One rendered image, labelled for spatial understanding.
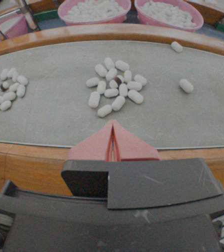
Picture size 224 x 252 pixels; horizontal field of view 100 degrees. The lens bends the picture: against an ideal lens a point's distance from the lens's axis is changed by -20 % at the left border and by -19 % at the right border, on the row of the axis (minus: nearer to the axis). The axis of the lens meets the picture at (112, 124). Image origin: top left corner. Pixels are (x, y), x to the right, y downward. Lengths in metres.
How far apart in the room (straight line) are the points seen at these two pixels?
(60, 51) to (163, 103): 0.31
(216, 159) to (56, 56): 0.47
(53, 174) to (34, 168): 0.04
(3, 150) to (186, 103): 0.44
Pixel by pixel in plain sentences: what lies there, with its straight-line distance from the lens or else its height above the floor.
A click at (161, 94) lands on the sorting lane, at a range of 0.29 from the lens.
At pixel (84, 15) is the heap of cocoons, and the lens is 0.53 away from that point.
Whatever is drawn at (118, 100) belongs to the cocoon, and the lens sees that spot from 0.24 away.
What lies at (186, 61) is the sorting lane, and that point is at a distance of 0.40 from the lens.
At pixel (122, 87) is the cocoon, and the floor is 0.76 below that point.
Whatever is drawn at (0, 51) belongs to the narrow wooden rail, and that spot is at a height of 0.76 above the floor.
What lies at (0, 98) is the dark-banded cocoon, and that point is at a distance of 0.39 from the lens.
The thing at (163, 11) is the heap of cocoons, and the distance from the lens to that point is 0.60.
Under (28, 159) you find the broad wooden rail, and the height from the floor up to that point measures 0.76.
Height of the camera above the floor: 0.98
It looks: 76 degrees down
